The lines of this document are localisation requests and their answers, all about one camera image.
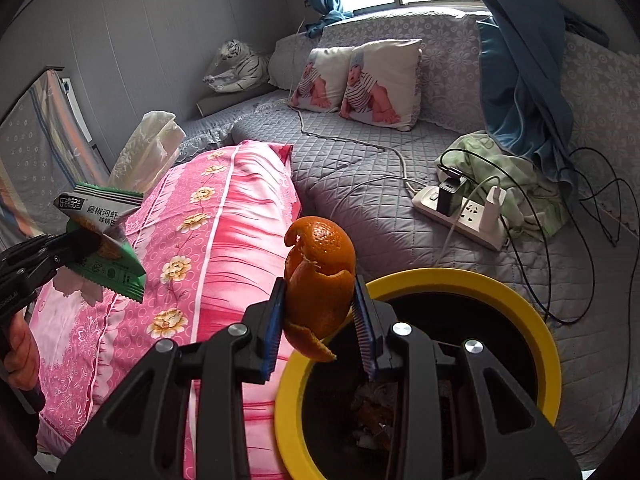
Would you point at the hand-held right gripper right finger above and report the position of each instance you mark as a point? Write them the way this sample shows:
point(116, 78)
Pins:
point(364, 330)

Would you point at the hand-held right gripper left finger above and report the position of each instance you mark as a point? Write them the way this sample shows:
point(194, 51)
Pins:
point(272, 330)

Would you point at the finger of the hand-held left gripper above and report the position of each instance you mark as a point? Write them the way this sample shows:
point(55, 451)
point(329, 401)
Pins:
point(60, 245)
point(70, 262)

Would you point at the green snack packet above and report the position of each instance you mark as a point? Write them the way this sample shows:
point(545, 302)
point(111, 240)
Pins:
point(115, 270)

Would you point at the orange peel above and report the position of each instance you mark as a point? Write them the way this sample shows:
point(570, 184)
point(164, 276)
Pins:
point(320, 270)

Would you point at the yellow rimmed trash bin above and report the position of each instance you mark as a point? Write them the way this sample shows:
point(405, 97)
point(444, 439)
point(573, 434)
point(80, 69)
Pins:
point(500, 305)

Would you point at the person's left hand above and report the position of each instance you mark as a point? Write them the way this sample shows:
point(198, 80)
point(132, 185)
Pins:
point(22, 355)

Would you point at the striped fabric covered board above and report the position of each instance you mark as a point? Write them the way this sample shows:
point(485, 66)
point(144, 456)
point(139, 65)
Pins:
point(40, 150)

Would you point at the pink floral blanket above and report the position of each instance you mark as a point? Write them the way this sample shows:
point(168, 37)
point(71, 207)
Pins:
point(225, 240)

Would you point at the crumpled white tissue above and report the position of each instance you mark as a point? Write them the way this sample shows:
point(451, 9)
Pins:
point(145, 150)

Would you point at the white power strip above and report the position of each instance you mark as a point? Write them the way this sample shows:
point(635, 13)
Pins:
point(467, 220)

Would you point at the black charger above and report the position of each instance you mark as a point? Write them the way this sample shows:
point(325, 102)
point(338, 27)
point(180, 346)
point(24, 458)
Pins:
point(448, 195)

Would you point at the grey quilted sofa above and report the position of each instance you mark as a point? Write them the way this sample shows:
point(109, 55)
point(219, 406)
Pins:
point(360, 170)

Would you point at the white charger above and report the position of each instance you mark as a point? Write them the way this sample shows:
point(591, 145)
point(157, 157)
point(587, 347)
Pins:
point(494, 205)

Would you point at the light green cloth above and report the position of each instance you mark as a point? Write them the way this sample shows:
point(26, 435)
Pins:
point(535, 195)

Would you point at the baby print pillow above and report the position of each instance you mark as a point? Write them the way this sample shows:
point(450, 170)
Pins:
point(385, 85)
point(315, 80)

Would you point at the white tiger plush toy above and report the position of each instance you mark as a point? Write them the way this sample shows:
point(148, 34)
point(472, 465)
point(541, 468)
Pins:
point(240, 67)

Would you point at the long blue curtain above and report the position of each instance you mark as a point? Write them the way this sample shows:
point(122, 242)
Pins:
point(520, 70)

